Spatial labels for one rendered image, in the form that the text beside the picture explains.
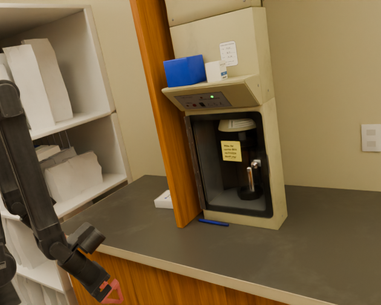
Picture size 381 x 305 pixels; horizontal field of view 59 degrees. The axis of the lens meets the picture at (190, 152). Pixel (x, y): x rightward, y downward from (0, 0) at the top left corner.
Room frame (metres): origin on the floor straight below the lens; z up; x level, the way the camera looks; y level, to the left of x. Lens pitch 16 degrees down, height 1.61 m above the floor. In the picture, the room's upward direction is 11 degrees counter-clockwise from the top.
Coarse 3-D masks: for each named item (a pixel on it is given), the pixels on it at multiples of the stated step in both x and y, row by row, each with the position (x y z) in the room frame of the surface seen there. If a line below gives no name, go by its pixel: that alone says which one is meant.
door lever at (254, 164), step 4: (252, 164) 1.11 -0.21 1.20; (256, 164) 1.10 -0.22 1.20; (248, 168) 1.07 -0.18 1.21; (252, 168) 1.08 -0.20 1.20; (248, 172) 1.07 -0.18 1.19; (252, 172) 1.07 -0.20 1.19; (248, 176) 1.07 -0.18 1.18; (252, 176) 1.07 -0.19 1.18; (252, 180) 1.07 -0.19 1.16; (252, 184) 1.07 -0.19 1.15; (252, 188) 1.07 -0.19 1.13
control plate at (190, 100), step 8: (176, 96) 1.18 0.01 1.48; (184, 96) 1.16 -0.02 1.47; (192, 96) 1.14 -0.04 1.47; (200, 96) 1.13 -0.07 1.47; (208, 96) 1.12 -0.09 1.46; (216, 96) 1.10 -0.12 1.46; (224, 96) 1.09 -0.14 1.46; (184, 104) 1.20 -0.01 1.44; (192, 104) 1.19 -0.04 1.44; (216, 104) 1.14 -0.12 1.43; (224, 104) 1.12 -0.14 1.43
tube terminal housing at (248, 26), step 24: (192, 24) 1.22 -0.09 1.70; (216, 24) 1.17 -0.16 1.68; (240, 24) 1.11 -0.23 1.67; (264, 24) 1.16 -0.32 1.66; (192, 48) 1.23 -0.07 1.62; (216, 48) 1.17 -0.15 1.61; (240, 48) 1.12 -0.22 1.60; (264, 48) 1.14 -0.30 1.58; (240, 72) 1.13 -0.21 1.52; (264, 72) 1.12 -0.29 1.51; (264, 96) 1.10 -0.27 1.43; (264, 120) 1.09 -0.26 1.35; (216, 216) 1.24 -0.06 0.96; (240, 216) 1.18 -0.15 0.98
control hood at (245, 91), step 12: (204, 84) 1.08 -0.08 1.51; (216, 84) 1.05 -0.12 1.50; (228, 84) 1.03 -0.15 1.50; (240, 84) 1.01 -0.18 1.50; (252, 84) 1.04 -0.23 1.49; (168, 96) 1.20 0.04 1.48; (228, 96) 1.08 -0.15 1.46; (240, 96) 1.06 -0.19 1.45; (252, 96) 1.04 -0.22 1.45; (180, 108) 1.24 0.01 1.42; (204, 108) 1.19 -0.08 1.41; (216, 108) 1.17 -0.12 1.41
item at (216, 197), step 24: (192, 120) 1.25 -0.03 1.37; (216, 120) 1.19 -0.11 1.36; (240, 120) 1.13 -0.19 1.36; (216, 144) 1.20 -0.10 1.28; (240, 144) 1.14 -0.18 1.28; (264, 144) 1.08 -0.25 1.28; (216, 168) 1.21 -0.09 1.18; (240, 168) 1.14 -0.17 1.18; (264, 168) 1.09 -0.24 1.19; (216, 192) 1.22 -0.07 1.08; (240, 192) 1.15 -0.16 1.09; (264, 192) 1.09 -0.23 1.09; (264, 216) 1.10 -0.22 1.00
